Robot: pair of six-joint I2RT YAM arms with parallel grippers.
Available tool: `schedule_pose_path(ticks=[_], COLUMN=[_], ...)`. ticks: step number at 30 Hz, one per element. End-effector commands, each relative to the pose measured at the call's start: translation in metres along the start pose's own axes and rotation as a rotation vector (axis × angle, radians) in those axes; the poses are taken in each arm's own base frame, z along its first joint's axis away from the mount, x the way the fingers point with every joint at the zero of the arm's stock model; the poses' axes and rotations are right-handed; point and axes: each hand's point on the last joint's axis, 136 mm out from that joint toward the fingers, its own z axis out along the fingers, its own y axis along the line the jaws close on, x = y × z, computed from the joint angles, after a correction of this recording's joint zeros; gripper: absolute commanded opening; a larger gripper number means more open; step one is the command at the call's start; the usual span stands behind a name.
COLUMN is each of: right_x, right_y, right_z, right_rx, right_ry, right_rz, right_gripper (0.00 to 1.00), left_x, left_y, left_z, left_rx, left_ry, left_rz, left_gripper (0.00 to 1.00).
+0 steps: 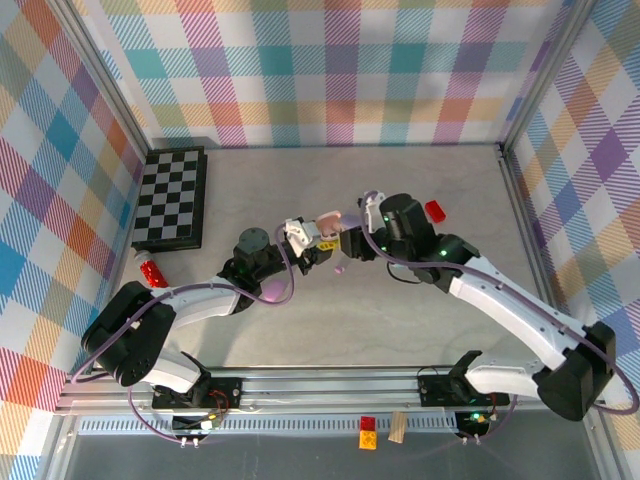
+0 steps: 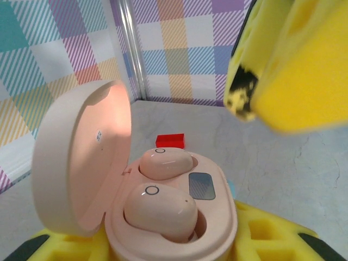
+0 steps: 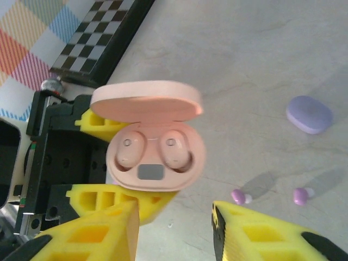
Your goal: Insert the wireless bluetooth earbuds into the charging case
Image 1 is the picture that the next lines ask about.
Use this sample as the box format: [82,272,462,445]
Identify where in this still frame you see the pink charging case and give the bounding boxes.
[317,211,346,241]

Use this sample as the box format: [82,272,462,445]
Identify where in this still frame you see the black and white chessboard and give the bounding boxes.
[132,145,209,252]

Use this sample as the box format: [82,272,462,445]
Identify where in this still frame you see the red bottle with silver cap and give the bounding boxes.
[134,249,170,290]

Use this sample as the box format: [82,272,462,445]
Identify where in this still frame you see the small electronics board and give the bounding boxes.
[457,409,501,431]
[172,412,225,435]

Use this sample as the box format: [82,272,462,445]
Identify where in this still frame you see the wooden block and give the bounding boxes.
[387,411,407,445]

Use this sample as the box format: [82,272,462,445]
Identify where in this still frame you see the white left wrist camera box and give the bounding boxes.
[283,217,321,252]

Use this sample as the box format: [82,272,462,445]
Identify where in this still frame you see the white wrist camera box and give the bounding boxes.
[283,217,321,252]
[356,191,387,234]

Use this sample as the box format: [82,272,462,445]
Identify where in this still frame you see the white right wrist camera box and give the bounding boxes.
[356,191,387,234]

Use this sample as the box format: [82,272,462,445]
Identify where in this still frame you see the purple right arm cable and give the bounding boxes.
[360,188,636,446]

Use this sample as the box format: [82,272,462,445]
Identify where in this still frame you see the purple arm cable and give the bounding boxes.
[360,188,636,446]
[72,223,296,444]

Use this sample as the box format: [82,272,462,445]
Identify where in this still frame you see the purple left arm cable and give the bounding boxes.
[72,223,296,444]

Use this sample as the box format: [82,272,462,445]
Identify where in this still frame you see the aluminium side rail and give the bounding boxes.
[497,143,574,371]

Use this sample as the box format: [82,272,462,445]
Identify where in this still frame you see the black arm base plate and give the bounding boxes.
[417,367,511,407]
[151,377,244,409]

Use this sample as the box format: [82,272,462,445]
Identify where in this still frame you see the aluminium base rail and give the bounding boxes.
[54,367,604,416]

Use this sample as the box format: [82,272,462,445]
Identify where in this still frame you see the grey slotted cable duct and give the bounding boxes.
[77,417,461,435]

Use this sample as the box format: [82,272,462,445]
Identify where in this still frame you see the aluminium frame post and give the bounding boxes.
[58,0,154,154]
[498,0,599,151]

